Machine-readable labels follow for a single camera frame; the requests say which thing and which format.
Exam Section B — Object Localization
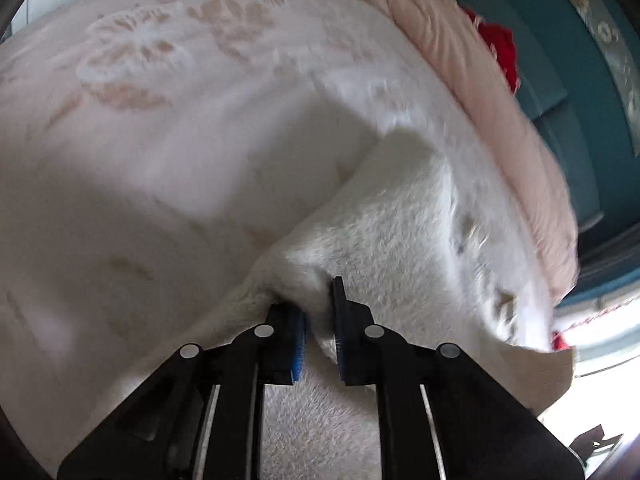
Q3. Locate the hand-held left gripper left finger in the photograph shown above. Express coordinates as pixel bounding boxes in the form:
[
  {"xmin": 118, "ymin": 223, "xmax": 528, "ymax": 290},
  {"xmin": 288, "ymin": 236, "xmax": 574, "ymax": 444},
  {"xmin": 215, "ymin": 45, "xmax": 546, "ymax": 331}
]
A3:
[{"xmin": 56, "ymin": 303, "xmax": 307, "ymax": 480}]

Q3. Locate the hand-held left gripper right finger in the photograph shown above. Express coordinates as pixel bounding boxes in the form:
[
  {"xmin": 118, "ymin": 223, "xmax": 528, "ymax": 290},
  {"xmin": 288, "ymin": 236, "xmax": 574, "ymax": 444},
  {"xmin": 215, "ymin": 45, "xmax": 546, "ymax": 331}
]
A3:
[{"xmin": 332, "ymin": 276, "xmax": 586, "ymax": 480}]

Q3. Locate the white fleece garment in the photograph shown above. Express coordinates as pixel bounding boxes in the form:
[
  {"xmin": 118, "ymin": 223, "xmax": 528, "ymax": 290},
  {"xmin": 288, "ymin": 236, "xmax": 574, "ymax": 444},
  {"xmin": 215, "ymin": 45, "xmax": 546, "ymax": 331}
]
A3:
[{"xmin": 125, "ymin": 129, "xmax": 576, "ymax": 480}]

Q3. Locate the pink quilt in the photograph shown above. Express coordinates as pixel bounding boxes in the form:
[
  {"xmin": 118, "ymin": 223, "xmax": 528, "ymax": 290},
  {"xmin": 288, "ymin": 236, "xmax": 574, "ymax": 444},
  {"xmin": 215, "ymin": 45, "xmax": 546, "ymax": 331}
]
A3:
[{"xmin": 356, "ymin": 0, "xmax": 581, "ymax": 303}]

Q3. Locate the red cloth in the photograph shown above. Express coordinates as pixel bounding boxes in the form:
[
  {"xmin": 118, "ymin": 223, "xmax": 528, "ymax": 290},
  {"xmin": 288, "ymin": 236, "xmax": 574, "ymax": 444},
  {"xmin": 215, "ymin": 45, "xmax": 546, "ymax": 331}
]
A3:
[{"xmin": 462, "ymin": 6, "xmax": 521, "ymax": 94}]

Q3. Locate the teal padded headboard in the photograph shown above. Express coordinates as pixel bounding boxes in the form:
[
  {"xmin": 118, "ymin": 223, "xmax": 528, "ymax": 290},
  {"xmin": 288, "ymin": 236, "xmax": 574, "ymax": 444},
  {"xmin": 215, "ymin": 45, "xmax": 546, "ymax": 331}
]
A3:
[{"xmin": 395, "ymin": 0, "xmax": 640, "ymax": 306}]

